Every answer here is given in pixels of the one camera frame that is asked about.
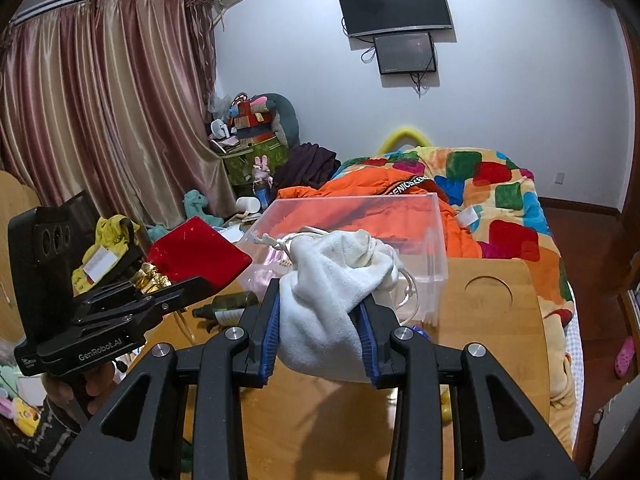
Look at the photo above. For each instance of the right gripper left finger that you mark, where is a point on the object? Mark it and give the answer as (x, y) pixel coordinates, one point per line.
(137, 434)

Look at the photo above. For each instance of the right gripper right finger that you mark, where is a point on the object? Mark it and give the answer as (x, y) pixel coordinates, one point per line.
(498, 433)

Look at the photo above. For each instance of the red pouch with gold trim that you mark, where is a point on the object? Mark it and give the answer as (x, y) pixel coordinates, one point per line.
(195, 249)

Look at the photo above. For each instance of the white drawstring cloth bag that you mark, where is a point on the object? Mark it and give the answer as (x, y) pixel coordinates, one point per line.
(332, 272)

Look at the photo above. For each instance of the left hand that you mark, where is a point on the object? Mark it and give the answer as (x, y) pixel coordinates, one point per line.
(99, 385)

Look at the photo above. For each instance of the small gold red apple ornament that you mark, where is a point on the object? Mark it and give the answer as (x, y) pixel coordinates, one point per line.
(445, 405)

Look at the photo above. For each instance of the yellow cloth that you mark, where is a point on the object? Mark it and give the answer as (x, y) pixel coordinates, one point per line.
(113, 237)

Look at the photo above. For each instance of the white storage drawer unit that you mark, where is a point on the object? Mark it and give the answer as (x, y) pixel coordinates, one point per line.
(616, 455)

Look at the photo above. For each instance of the pink croc shoe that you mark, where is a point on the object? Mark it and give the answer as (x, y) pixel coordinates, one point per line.
(624, 358)

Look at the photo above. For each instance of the blue foil packet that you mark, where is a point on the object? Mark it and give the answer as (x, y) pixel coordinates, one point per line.
(420, 331)

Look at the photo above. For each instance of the dark green spray bottle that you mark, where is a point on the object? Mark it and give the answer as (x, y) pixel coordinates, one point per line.
(225, 310)

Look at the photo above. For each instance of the teal rocking horse toy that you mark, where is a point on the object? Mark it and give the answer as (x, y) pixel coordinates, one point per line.
(195, 205)

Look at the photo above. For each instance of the pink macaron-shaped case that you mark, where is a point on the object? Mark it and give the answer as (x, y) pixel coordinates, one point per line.
(258, 275)

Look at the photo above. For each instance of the pink striped curtain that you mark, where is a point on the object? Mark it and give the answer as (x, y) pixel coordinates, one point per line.
(110, 97)

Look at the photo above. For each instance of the clear plastic storage bin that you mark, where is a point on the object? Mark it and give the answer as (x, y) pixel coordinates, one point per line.
(425, 259)

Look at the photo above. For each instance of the colourful patchwork blanket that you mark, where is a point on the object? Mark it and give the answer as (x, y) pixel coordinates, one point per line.
(491, 210)

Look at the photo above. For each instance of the pile of toys and boxes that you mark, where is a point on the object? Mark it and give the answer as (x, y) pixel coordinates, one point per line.
(246, 130)

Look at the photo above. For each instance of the orange down jacket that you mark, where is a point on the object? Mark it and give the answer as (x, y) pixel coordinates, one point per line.
(386, 202)

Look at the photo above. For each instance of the dark purple garment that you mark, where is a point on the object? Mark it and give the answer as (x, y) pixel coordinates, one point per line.
(308, 165)

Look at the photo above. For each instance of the yellow plush headboard toy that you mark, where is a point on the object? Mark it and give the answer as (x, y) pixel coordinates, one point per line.
(404, 136)

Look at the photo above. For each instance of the small wall monitor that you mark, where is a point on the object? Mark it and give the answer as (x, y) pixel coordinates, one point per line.
(405, 53)

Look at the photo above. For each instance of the large wall television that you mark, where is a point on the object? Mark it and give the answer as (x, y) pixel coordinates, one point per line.
(372, 17)

